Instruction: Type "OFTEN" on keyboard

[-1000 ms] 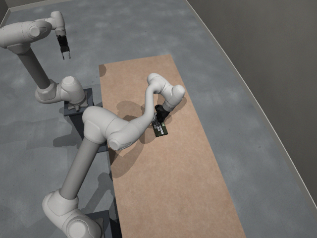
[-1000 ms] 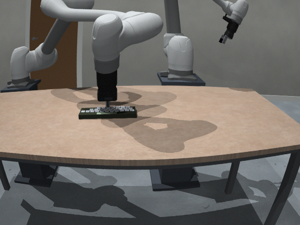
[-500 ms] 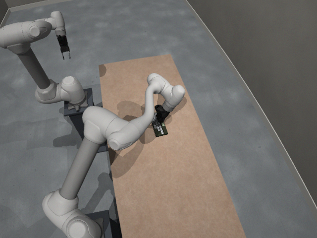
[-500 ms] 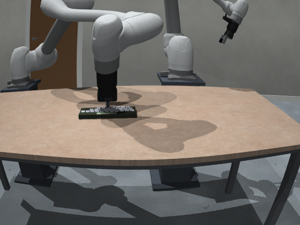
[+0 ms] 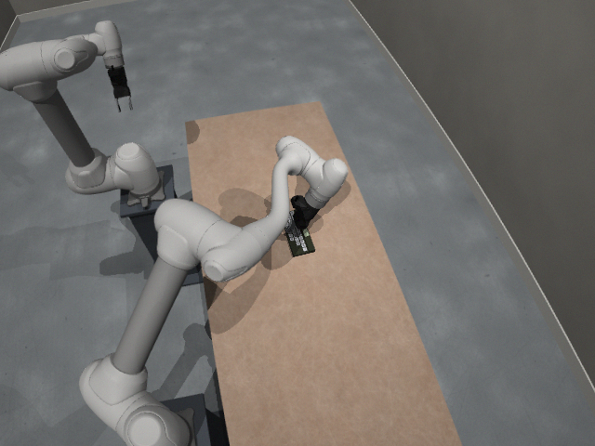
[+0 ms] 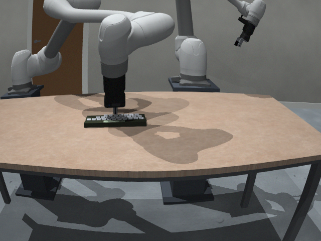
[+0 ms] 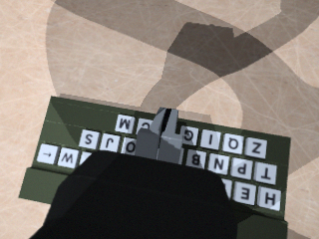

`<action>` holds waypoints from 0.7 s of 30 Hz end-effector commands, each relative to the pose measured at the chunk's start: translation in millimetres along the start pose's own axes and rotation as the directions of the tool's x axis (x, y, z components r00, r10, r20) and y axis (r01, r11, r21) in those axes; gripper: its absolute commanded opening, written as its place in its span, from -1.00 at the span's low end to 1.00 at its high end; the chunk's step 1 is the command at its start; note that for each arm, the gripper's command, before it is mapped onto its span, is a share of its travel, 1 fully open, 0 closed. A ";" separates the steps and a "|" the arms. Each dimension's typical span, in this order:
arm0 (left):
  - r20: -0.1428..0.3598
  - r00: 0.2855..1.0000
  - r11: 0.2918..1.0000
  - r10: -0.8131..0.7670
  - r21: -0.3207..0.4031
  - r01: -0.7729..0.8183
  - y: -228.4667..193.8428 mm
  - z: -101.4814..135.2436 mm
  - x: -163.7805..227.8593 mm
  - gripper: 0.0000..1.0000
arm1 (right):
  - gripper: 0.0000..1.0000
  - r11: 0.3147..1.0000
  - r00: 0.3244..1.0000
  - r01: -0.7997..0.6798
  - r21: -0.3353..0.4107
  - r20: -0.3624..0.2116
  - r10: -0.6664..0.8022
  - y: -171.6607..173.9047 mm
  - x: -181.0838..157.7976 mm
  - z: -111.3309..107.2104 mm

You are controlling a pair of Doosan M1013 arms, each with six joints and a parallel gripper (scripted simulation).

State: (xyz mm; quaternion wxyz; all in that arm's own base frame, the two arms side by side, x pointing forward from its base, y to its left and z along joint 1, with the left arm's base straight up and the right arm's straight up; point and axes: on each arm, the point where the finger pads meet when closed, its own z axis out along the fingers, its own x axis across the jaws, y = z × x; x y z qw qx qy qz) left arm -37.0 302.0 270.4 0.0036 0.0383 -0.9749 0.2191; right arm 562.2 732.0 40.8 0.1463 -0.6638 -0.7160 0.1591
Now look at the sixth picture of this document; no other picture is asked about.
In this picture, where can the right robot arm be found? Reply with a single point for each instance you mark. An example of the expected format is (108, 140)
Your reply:
(120, 34)

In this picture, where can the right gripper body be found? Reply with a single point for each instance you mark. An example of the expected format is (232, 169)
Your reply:
(114, 84)

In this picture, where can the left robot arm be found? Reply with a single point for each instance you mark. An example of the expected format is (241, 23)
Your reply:
(193, 53)

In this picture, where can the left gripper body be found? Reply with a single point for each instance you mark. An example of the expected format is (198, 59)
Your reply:
(250, 23)

